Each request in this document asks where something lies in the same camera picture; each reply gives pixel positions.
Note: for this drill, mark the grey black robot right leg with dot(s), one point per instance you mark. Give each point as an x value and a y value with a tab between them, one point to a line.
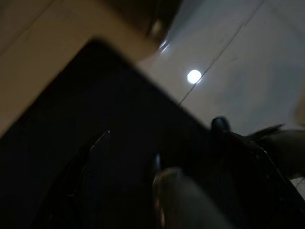
262	171

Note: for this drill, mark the black floor mat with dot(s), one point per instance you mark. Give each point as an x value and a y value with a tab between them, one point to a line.
95	95

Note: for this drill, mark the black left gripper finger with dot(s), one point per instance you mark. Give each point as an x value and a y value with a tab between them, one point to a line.
81	167

